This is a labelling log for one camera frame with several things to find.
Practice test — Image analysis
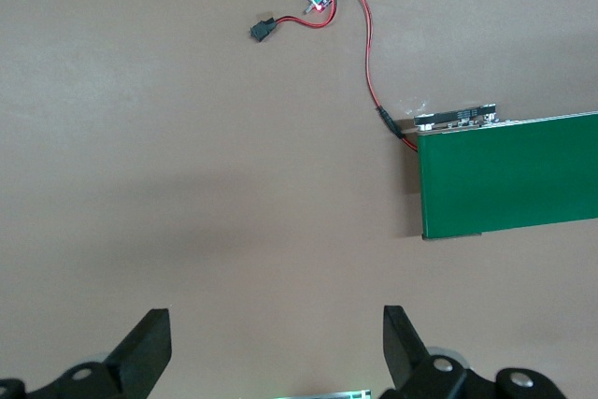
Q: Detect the green conveyor belt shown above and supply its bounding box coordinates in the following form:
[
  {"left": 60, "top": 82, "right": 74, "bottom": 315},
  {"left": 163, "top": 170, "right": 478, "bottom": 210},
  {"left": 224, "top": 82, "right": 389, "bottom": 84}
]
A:
[{"left": 412, "top": 103, "right": 598, "bottom": 242}]

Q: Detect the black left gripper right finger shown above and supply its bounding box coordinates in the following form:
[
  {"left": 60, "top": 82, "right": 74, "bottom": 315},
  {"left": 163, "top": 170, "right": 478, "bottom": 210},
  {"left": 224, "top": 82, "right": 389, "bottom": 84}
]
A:
[{"left": 378, "top": 305, "right": 569, "bottom": 399}]

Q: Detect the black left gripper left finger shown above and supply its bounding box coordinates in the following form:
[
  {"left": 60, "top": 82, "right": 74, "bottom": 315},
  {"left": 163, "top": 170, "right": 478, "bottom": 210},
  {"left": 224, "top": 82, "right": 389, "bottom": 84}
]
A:
[{"left": 0, "top": 307, "right": 173, "bottom": 399}]

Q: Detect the red black power wire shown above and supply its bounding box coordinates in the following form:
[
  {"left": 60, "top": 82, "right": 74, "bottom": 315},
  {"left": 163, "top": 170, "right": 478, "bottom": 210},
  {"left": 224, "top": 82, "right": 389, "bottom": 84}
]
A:
[{"left": 275, "top": 0, "right": 420, "bottom": 153}]

